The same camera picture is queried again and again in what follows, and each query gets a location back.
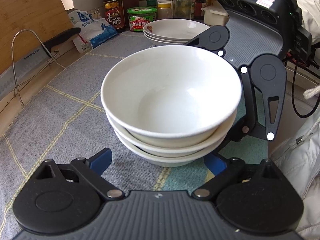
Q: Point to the steel wire rack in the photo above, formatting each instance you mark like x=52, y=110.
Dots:
x=36, y=57

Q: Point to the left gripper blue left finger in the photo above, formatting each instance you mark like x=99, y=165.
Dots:
x=100, y=161

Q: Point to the yellow lid spice jar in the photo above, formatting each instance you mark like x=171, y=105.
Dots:
x=164, y=10

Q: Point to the green lid sauce jar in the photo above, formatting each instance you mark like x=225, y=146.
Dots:
x=140, y=16

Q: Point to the green cap small jar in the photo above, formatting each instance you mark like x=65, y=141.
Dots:
x=151, y=3

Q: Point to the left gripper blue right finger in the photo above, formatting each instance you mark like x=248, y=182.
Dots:
x=215, y=163

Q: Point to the white floral plate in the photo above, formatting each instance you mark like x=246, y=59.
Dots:
x=163, y=44
x=174, y=29

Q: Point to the dark vinegar bottle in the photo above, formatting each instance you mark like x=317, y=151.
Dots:
x=114, y=14

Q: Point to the kitchen knife black handle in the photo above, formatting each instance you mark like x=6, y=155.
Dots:
x=7, y=78

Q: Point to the clear bottle red cap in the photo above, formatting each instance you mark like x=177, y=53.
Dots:
x=182, y=9

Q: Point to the white blue salt bag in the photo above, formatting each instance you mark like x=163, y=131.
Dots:
x=94, y=32

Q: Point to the white plastic container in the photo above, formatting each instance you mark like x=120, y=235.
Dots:
x=215, y=15

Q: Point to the bamboo cutting board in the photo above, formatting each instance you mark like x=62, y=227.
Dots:
x=47, y=18

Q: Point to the white jacket sleeve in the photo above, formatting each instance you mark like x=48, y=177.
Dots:
x=298, y=156

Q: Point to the white plate with stain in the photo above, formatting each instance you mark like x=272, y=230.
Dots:
x=164, y=40

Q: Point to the white bowl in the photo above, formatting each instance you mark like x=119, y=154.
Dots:
x=214, y=140
x=169, y=161
x=171, y=96

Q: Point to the grey teal kitchen mat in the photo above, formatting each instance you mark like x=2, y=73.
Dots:
x=66, y=120

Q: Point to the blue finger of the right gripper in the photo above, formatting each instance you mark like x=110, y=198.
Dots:
x=201, y=41
x=247, y=124

